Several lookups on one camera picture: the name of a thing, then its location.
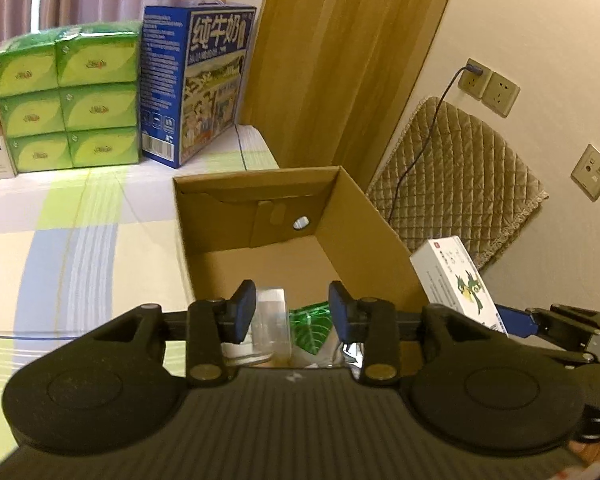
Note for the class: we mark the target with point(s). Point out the stack of green tissue boxes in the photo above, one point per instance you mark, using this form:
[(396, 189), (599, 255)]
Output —
[(65, 100)]

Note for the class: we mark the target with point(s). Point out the checkered cloth desktop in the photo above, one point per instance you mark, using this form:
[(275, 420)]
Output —
[(55, 260)]

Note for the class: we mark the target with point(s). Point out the beige round-port wall plate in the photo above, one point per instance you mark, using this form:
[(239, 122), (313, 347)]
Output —
[(592, 172)]

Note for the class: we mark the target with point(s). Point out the silver green leaf bag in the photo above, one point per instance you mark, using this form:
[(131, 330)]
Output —
[(310, 327)]

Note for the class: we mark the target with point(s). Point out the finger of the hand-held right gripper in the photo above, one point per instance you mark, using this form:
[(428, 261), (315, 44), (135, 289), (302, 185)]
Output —
[(517, 321)]

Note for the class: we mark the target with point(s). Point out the cardboard box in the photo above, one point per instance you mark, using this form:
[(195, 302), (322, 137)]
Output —
[(280, 260)]

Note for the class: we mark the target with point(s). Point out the clear plastic case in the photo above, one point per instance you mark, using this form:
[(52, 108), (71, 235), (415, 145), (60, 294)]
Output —
[(272, 320)]

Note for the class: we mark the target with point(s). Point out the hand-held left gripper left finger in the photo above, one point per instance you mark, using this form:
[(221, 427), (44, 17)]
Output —
[(245, 310)]

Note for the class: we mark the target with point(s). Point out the blue milk carton box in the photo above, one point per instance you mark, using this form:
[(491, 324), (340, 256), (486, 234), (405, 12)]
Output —
[(205, 85)]

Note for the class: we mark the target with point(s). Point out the quilted beige cushion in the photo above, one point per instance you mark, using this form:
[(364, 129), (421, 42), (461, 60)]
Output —
[(460, 170)]

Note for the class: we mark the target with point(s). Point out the long white green medicine box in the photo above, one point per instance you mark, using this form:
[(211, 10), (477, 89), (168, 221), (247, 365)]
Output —
[(450, 275)]

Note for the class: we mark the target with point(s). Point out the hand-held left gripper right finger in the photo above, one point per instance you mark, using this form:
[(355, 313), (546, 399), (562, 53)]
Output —
[(339, 310)]

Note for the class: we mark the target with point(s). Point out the golden brown curtain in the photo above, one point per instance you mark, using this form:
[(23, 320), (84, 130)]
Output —
[(340, 60)]

